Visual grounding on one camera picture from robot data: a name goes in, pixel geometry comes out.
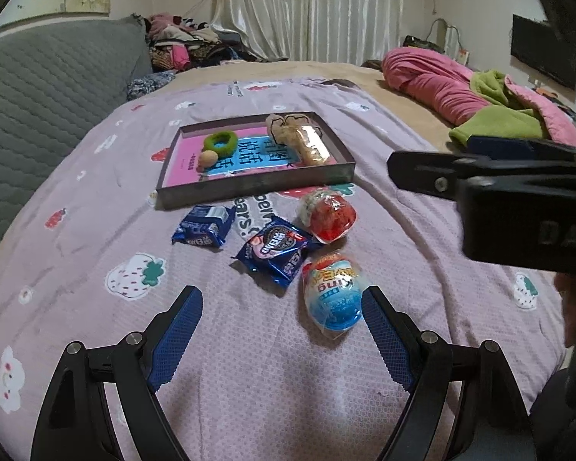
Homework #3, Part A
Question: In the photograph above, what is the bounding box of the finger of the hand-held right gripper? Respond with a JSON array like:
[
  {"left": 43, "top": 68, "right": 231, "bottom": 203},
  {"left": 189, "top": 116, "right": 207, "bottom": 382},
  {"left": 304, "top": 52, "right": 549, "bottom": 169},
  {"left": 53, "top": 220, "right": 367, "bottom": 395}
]
[
  {"left": 467, "top": 135, "right": 576, "bottom": 155},
  {"left": 388, "top": 151, "right": 576, "bottom": 201}
]

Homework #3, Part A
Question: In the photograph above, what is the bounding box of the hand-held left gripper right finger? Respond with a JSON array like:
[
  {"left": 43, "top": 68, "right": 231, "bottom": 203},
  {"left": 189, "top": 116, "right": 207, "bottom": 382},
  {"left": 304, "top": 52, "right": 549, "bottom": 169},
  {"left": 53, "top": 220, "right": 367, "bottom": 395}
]
[{"left": 361, "top": 285, "right": 533, "bottom": 461}]

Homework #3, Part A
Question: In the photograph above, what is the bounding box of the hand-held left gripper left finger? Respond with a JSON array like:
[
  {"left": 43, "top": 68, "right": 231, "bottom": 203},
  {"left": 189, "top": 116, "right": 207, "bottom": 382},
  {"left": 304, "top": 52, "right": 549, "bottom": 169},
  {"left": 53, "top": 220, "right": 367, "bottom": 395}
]
[{"left": 30, "top": 285, "right": 204, "bottom": 461}]

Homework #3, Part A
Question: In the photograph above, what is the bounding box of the blue toy egg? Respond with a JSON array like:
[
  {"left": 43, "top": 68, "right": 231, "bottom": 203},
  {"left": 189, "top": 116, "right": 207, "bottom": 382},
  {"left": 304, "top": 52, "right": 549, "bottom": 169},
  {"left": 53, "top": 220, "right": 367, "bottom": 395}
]
[{"left": 302, "top": 252, "right": 366, "bottom": 339}]

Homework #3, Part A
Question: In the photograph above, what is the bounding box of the red toy egg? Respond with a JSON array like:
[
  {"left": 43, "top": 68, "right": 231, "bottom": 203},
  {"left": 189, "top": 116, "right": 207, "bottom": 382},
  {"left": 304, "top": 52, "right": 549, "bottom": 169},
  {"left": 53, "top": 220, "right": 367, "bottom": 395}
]
[{"left": 296, "top": 189, "right": 358, "bottom": 245}]

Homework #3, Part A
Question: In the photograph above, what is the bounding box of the yellow cake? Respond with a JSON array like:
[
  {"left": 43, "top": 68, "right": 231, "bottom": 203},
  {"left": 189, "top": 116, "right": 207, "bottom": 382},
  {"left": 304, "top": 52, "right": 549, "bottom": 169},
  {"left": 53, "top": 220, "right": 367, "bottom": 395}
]
[{"left": 293, "top": 125, "right": 331, "bottom": 166}]

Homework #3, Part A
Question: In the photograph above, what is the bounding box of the small blue cookie packet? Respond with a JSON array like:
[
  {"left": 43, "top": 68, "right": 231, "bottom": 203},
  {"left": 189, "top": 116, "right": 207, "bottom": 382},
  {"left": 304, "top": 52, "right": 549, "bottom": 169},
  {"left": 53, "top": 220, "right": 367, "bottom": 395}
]
[{"left": 172, "top": 204, "right": 236, "bottom": 249}]

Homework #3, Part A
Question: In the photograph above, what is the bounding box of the blue cookie packet round print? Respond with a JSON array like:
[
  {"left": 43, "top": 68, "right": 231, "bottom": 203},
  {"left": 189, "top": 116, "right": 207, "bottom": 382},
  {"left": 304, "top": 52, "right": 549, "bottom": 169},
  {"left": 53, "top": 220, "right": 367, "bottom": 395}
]
[{"left": 230, "top": 225, "right": 323, "bottom": 289}]

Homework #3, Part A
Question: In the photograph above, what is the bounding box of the beige hair scrunchie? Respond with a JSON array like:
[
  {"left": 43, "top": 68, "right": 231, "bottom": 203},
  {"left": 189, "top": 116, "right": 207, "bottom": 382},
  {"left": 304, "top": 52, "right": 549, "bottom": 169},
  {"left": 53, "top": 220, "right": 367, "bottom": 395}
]
[{"left": 265, "top": 113, "right": 322, "bottom": 142}]

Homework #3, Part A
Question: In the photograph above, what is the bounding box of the dark shallow box tray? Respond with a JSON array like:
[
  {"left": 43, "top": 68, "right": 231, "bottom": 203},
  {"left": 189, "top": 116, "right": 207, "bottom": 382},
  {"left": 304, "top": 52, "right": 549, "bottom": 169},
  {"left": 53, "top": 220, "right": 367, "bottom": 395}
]
[{"left": 154, "top": 111, "right": 356, "bottom": 211}]

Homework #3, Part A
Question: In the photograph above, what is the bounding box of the green fuzzy hair ring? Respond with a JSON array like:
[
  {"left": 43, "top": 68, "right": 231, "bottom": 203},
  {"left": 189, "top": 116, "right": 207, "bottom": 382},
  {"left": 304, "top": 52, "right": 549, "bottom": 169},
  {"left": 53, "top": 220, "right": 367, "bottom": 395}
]
[{"left": 204, "top": 132, "right": 239, "bottom": 153}]

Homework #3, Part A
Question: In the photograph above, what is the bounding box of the green fleece blanket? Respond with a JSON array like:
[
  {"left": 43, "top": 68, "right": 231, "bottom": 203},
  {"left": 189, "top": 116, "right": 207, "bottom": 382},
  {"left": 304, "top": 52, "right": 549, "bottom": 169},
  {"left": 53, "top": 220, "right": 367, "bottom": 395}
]
[{"left": 449, "top": 70, "right": 550, "bottom": 149}]

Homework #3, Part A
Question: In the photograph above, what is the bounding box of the pink quilt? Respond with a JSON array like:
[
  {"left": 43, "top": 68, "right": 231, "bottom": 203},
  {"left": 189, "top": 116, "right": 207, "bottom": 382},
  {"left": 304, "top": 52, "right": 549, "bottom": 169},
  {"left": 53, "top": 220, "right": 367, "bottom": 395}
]
[{"left": 381, "top": 47, "right": 576, "bottom": 149}]

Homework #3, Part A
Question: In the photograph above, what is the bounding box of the black television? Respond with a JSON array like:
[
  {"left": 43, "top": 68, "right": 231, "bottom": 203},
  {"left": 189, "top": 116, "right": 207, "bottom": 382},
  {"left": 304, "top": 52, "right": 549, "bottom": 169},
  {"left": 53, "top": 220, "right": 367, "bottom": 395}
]
[{"left": 510, "top": 14, "right": 576, "bottom": 90}]

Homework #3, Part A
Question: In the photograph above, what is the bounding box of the white chair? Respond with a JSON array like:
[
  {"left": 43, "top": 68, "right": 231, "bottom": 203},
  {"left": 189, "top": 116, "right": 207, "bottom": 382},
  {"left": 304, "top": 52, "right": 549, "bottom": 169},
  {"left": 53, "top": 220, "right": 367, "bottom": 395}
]
[{"left": 429, "top": 18, "right": 462, "bottom": 58}]

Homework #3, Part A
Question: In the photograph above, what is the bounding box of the black bag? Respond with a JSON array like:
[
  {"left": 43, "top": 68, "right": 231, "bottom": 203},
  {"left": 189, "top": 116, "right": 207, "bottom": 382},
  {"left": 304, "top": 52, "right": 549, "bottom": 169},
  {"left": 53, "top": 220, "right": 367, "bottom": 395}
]
[{"left": 402, "top": 35, "right": 445, "bottom": 51}]

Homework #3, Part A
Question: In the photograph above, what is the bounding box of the pink printed blanket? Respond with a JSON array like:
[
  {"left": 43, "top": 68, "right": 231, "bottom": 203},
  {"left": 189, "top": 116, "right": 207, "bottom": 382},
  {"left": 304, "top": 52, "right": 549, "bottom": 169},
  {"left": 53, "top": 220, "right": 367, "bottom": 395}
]
[{"left": 0, "top": 76, "right": 572, "bottom": 461}]

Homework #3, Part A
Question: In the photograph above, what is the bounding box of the tan bed sheet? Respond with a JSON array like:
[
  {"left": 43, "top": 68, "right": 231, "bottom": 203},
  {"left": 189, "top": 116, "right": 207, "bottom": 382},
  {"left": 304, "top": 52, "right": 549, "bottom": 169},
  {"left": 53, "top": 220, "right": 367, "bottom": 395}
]
[{"left": 173, "top": 60, "right": 457, "bottom": 149}]

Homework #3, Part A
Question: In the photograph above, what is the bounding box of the white curtain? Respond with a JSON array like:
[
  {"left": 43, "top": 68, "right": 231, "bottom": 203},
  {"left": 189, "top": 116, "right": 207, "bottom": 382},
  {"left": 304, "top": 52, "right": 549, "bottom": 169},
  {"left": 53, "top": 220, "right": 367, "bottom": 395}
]
[{"left": 211, "top": 0, "right": 404, "bottom": 63}]

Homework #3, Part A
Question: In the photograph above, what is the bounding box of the blue patterned pillow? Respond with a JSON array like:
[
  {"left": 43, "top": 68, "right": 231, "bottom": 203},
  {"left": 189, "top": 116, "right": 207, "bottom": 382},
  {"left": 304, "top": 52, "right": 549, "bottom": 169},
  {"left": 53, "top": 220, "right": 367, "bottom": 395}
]
[{"left": 126, "top": 71, "right": 177, "bottom": 101}]

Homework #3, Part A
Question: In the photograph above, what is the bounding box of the pile of clothes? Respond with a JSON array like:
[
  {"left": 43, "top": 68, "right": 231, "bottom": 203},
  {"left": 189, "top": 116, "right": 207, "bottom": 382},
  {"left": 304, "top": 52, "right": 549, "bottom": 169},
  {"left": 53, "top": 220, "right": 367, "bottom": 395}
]
[{"left": 144, "top": 12, "right": 289, "bottom": 73}]

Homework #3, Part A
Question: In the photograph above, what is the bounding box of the grey quilted headboard cover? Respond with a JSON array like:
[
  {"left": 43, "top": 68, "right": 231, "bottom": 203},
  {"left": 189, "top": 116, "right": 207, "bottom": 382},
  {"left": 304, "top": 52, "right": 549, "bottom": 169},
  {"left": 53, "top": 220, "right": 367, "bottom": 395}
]
[{"left": 0, "top": 17, "right": 154, "bottom": 274}]

